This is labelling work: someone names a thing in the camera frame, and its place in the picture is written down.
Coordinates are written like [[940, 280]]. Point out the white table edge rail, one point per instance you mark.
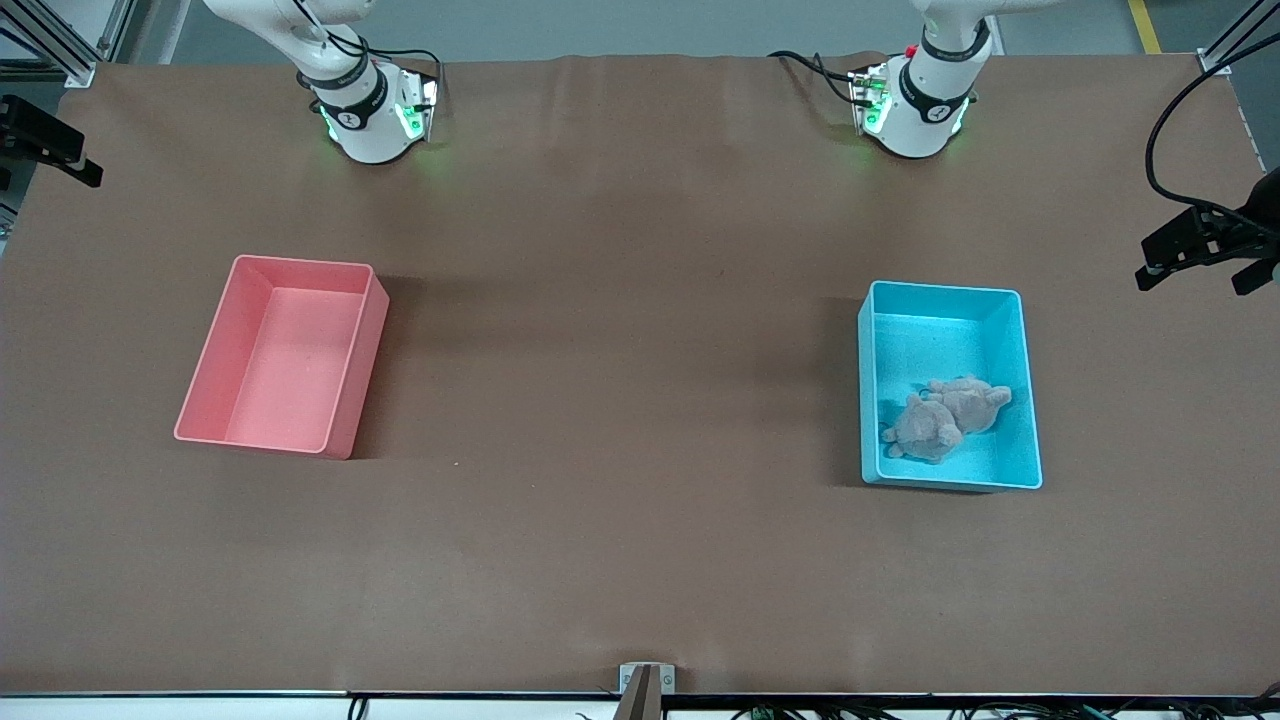
[[200, 710]]

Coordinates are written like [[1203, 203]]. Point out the blue plastic box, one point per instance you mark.
[[940, 340]]

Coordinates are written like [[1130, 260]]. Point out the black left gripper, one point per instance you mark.
[[1256, 222]]

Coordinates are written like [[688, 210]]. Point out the silver bracket plate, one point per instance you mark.
[[668, 680]]

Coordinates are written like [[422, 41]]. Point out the pink plastic box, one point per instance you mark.
[[290, 400]]

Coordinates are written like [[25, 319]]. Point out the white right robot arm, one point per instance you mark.
[[370, 130]]

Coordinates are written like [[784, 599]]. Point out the aluminium frame profile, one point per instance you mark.
[[1215, 62], [80, 75]]

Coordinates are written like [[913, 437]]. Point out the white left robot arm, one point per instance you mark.
[[915, 130]]

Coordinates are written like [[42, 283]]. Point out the silver base connector plate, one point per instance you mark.
[[868, 110], [415, 115]]

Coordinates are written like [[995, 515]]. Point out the grey plush toy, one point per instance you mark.
[[980, 405], [920, 430]]

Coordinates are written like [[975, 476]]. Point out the brown table cover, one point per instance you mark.
[[600, 550]]

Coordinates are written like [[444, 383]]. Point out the brown metal bar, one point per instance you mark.
[[640, 700]]

